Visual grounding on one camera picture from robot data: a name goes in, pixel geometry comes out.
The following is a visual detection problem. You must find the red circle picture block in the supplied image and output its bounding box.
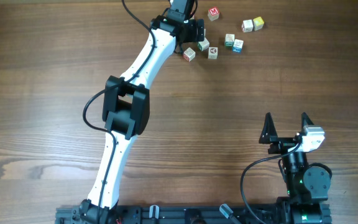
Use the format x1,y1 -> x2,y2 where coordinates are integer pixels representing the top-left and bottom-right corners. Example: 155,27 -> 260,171
208,47 -> 218,59

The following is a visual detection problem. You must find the red letter M block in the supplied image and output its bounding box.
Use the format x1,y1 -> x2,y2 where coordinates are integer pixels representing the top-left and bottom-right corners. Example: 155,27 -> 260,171
208,7 -> 220,21

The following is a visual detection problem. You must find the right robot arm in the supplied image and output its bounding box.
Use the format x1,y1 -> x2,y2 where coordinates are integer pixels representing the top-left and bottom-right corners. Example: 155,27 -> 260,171
259,113 -> 333,224

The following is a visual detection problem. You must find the red-edged block far right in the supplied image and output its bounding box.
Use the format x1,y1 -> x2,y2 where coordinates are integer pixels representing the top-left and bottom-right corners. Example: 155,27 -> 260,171
242,19 -> 254,32

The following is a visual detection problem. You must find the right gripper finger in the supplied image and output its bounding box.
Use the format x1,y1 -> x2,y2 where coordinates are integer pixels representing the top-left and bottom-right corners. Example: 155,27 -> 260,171
259,113 -> 278,144
301,112 -> 314,129

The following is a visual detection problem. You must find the green-edged block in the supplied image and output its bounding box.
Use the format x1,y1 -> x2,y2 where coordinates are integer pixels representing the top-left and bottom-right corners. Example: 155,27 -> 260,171
198,38 -> 209,51
224,34 -> 235,47

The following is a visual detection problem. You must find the yellow letter S block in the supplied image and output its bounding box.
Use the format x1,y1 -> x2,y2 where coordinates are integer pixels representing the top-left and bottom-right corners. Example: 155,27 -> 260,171
252,17 -> 265,31

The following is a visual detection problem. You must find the red-edged block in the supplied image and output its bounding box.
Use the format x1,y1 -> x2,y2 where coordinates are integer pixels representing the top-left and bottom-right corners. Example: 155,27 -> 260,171
242,19 -> 254,32
183,47 -> 196,62

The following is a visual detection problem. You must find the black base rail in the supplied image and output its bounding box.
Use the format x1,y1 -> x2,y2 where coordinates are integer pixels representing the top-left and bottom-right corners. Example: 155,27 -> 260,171
55,202 -> 333,224

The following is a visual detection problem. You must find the red-edged block lower left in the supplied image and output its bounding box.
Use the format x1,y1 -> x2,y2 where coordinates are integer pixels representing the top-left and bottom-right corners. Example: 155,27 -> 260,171
183,47 -> 196,62

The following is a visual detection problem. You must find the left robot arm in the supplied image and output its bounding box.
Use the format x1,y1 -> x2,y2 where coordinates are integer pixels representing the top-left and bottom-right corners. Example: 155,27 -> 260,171
79,0 -> 204,223

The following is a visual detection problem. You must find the blue-edged block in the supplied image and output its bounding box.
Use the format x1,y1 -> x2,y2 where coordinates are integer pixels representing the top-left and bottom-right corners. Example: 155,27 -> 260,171
232,39 -> 244,53

